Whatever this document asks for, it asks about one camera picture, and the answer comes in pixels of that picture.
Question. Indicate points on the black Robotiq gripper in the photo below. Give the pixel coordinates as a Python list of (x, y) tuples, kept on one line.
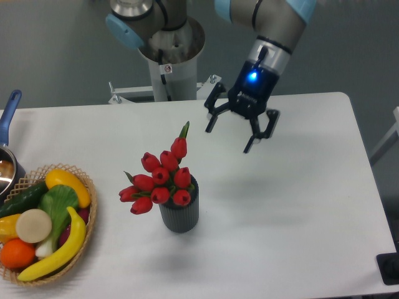
[(248, 97)]

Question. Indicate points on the red tulip bouquet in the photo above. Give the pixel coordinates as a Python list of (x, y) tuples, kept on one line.
[(166, 183)]

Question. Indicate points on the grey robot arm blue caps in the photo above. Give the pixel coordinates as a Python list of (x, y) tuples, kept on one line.
[(171, 41)]

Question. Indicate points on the dark grey ribbed vase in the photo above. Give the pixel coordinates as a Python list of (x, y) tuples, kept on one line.
[(181, 219)]

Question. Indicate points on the dark red vegetable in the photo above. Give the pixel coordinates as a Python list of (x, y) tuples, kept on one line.
[(84, 214)]

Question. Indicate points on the yellow squash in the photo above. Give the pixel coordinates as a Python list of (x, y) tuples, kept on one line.
[(63, 177)]

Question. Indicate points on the green bok choy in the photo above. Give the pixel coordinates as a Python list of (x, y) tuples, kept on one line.
[(55, 202)]

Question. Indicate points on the black device at table edge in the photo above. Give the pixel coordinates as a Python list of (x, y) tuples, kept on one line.
[(388, 267)]

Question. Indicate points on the woven wicker basket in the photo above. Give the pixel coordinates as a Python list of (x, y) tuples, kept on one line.
[(31, 179)]

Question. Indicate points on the yellow banana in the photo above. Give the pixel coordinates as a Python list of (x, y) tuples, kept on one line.
[(61, 256)]

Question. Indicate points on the green cucumber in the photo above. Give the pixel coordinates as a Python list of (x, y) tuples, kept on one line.
[(25, 200)]

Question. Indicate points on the beige round disc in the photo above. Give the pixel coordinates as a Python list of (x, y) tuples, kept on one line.
[(33, 226)]

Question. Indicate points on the yellow bell pepper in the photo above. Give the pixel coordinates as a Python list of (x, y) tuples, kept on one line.
[(8, 228)]

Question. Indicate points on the orange fruit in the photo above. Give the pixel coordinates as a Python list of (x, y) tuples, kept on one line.
[(17, 254)]

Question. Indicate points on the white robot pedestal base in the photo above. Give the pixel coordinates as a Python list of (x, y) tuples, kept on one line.
[(169, 83)]

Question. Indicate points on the white frame at right edge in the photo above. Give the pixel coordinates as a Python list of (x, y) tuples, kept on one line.
[(386, 142)]

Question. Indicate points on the blue handled saucepan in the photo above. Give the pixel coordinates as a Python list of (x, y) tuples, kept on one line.
[(11, 169)]

